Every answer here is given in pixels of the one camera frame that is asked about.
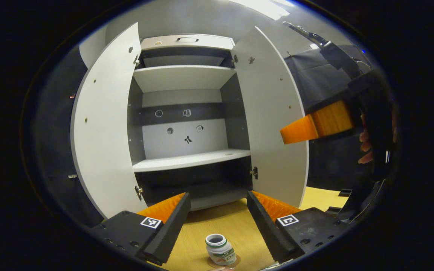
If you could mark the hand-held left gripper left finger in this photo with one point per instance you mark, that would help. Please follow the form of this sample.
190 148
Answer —
171 229

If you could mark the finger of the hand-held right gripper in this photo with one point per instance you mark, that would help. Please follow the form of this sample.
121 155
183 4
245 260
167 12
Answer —
326 122

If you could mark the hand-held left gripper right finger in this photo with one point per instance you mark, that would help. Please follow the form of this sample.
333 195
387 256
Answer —
266 229

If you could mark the white bottle green label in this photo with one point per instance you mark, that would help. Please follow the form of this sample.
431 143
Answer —
222 252

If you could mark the grey cabinet door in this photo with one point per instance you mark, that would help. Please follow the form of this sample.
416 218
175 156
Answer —
104 131
269 113

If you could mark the grey cabinet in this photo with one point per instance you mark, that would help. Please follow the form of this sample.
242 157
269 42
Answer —
209 139

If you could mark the grey cabinet shelf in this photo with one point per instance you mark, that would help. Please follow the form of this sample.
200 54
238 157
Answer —
187 161
183 77

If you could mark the grey cabinet drawer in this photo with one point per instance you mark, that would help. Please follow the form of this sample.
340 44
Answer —
209 43

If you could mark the black backdrop cloth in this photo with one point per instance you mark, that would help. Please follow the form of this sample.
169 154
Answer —
55 143
326 79

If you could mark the long ceiling light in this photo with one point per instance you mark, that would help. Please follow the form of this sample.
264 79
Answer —
266 7

